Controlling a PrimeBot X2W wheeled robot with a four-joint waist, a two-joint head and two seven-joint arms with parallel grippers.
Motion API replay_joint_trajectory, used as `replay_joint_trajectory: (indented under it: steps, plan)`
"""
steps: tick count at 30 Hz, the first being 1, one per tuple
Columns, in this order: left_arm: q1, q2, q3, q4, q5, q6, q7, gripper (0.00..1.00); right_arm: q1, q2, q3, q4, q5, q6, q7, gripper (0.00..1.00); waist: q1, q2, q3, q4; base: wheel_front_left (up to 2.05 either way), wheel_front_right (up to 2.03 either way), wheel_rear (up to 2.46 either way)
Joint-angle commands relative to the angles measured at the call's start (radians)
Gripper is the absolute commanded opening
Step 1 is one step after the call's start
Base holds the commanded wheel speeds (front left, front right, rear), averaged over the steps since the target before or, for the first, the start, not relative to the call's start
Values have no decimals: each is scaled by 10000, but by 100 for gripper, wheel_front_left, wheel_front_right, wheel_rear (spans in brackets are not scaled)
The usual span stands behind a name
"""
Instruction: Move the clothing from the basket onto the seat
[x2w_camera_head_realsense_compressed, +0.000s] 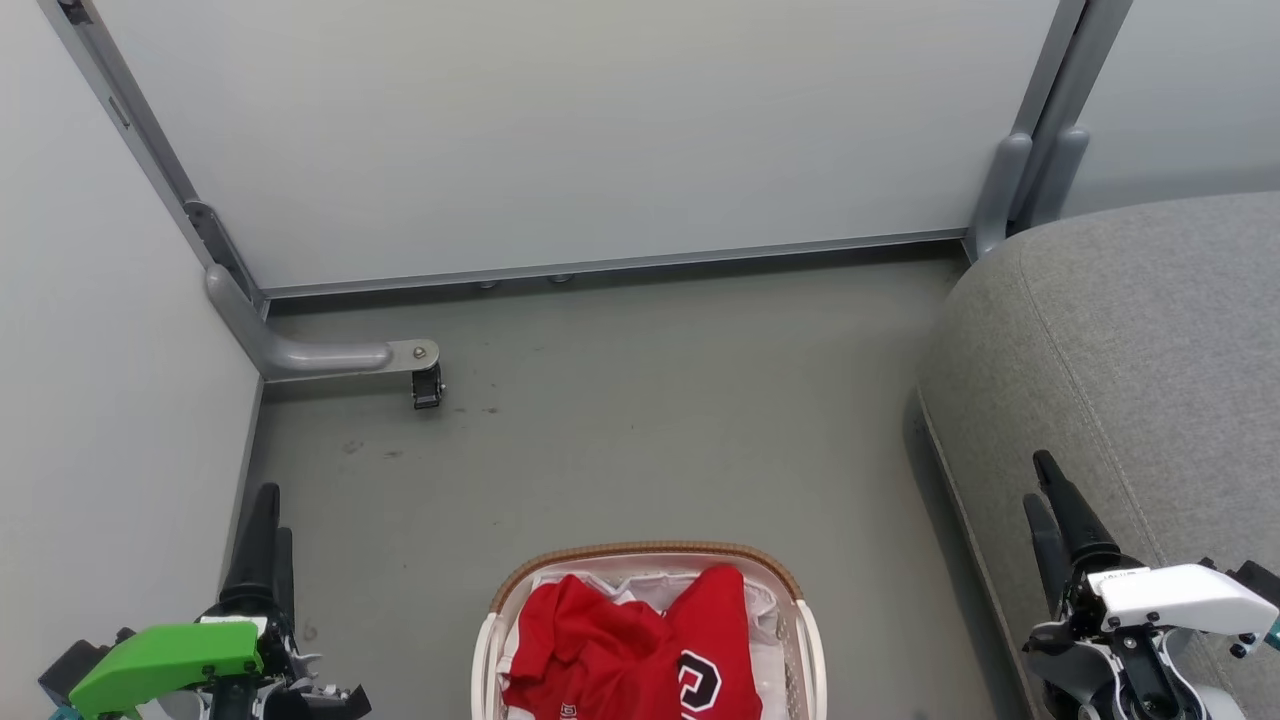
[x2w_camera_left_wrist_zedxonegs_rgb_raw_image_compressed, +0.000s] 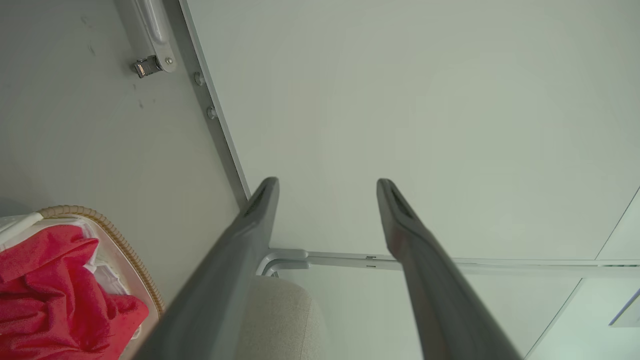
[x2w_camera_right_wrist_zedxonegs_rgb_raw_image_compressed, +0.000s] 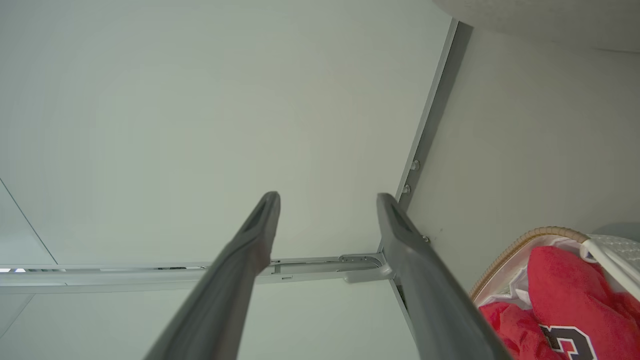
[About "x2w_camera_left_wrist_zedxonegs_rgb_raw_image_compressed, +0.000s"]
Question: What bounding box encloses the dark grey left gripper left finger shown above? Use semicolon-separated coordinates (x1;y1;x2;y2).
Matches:
131;176;280;360

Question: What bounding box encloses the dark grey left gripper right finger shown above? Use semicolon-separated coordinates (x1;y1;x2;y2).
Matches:
376;178;523;360

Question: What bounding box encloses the red and white jersey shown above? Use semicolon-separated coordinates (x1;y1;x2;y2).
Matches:
0;224;150;360

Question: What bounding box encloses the grey fabric sofa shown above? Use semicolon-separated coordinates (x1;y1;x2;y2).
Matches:
235;276;328;360

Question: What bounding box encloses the grey curved partition foot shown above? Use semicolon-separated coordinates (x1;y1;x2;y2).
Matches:
262;259;311;277
256;248;310;273

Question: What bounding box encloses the white laundry basket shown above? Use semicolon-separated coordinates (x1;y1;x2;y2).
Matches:
0;205;166;360

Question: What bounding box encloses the white basket liner cloth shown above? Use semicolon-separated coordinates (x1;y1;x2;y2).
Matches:
82;222;133;301

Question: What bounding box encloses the black caster wheel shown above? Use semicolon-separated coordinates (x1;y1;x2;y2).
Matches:
132;56;164;79

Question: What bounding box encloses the grey partition foot with caster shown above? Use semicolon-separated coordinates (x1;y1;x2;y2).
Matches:
116;0;178;74

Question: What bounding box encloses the grey partition base rail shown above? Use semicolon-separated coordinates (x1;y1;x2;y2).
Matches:
162;0;252;208

